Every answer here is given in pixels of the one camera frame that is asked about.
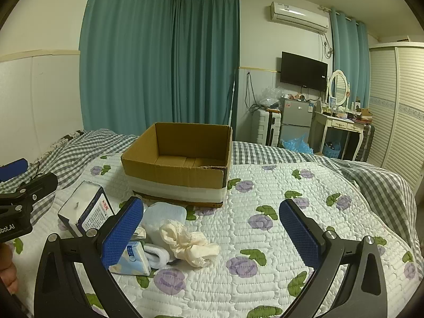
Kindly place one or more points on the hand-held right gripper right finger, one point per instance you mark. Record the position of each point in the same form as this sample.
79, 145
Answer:
298, 232

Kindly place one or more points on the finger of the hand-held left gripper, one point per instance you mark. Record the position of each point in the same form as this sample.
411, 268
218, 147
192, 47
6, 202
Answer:
13, 169
41, 184

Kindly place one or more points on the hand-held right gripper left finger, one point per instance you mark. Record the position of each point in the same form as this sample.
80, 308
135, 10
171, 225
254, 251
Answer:
121, 232

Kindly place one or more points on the small light blue tissue packet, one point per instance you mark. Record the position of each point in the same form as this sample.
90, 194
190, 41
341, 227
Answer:
132, 259

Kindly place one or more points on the large white tissue pack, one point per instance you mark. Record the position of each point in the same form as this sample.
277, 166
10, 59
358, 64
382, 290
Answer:
89, 205

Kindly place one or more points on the cream lace sock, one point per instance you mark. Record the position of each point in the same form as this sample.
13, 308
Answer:
187, 243

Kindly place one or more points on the brown cardboard box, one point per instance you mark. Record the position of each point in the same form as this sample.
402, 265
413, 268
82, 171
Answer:
165, 174

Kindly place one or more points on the person's left hand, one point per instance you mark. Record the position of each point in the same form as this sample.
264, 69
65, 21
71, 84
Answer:
6, 270

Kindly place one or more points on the white floral quilt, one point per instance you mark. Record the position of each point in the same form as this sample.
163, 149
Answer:
265, 188

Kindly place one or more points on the dark floral pillow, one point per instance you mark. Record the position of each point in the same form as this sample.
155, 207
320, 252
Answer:
69, 136

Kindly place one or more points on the grey checked bedsheet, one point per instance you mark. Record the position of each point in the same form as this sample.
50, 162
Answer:
265, 152

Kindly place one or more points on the blue plastic bag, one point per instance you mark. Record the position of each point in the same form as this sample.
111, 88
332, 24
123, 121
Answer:
296, 145

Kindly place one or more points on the blue plastic basket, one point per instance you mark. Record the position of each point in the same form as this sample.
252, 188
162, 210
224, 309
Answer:
332, 150

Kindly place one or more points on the white suitcase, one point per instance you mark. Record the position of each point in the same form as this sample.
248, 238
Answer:
266, 127

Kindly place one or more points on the dark plaid suitcase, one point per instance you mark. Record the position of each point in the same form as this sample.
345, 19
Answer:
366, 142

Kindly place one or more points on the grey small fridge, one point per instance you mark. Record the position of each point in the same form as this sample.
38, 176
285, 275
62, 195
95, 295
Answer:
296, 119

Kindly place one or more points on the white dressing table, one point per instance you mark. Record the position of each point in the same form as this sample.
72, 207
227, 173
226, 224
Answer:
334, 122

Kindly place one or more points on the brown small box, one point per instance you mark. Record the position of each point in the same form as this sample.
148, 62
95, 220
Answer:
366, 113

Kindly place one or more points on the clear plastic bags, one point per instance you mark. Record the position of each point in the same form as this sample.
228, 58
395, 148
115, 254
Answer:
271, 96

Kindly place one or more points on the white pole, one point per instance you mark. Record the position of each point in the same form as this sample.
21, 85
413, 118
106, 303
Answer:
232, 106

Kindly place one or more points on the white oval mirror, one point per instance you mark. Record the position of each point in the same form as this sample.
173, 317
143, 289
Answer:
338, 86

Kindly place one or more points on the wide teal curtain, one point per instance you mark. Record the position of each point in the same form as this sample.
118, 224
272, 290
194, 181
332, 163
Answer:
126, 56

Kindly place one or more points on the white louvred wardrobe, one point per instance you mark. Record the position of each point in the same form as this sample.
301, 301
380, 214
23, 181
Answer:
400, 106

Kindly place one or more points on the narrow teal curtain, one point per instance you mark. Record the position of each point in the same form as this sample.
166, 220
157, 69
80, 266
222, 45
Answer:
351, 59

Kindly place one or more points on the white air conditioner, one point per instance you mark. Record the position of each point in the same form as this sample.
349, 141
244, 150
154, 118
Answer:
298, 15

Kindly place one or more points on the black wall television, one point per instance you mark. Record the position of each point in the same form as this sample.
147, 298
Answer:
303, 71

